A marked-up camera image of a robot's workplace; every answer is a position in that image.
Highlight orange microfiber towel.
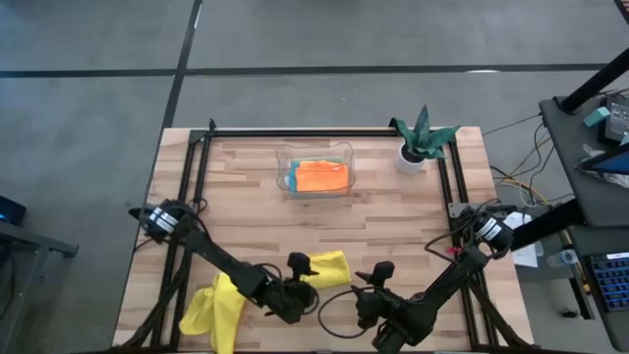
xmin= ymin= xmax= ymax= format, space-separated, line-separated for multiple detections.
xmin=294 ymin=160 xmax=351 ymax=193

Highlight dark device blue light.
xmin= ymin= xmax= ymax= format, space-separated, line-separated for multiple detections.
xmin=0 ymin=195 xmax=28 ymax=227

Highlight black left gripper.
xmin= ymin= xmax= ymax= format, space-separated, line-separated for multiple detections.
xmin=259 ymin=251 xmax=320 ymax=325

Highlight small teal box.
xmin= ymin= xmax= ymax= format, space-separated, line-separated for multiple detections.
xmin=583 ymin=106 xmax=612 ymax=129

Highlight blue microfiber towel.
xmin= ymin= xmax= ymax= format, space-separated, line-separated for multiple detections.
xmin=287 ymin=157 xmax=301 ymax=193

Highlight black electronic device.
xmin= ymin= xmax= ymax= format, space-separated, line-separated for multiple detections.
xmin=602 ymin=91 xmax=629 ymax=148

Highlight clear plastic bin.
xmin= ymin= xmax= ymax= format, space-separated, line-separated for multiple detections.
xmin=275 ymin=141 xmax=357 ymax=200

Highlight dark grey desk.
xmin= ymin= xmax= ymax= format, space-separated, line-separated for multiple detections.
xmin=538 ymin=95 xmax=629 ymax=228
xmin=563 ymin=223 xmax=629 ymax=353

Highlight yellow floor cable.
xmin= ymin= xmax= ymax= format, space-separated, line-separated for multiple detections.
xmin=495 ymin=176 xmax=550 ymax=207

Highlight black aluminium table frame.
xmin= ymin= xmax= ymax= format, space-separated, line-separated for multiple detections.
xmin=116 ymin=117 xmax=535 ymax=354

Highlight black metal pole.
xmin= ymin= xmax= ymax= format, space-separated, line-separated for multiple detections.
xmin=558 ymin=47 xmax=629 ymax=115

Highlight black right camera cable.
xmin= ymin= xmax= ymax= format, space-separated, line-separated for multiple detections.
xmin=316 ymin=286 xmax=379 ymax=340

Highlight dark grey metal stand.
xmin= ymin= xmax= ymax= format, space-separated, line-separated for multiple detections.
xmin=0 ymin=219 xmax=80 ymax=354

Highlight dark tablet screen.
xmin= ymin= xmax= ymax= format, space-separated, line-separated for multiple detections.
xmin=578 ymin=145 xmax=629 ymax=177

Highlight yellow microfiber towel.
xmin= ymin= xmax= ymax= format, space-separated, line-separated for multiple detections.
xmin=300 ymin=250 xmax=353 ymax=290
xmin=177 ymin=271 xmax=248 ymax=354

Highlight white paper sheet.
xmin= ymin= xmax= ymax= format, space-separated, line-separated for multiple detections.
xmin=503 ymin=210 xmax=545 ymax=269

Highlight thin black floor cable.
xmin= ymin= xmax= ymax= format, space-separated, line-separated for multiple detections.
xmin=481 ymin=113 xmax=542 ymax=137

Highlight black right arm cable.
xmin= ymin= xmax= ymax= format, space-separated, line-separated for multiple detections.
xmin=424 ymin=210 xmax=487 ymax=266

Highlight white plant pot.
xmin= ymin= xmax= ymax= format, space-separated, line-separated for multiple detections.
xmin=393 ymin=142 xmax=428 ymax=176

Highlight black keyboard green keys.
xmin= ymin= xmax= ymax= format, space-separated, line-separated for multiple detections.
xmin=586 ymin=251 xmax=629 ymax=315

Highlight green snake plant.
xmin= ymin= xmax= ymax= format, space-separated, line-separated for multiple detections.
xmin=388 ymin=103 xmax=462 ymax=161

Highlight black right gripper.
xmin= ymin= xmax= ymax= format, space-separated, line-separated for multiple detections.
xmin=353 ymin=261 xmax=438 ymax=354

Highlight clear plastic bottle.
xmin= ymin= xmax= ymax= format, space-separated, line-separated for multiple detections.
xmin=545 ymin=248 xmax=580 ymax=269

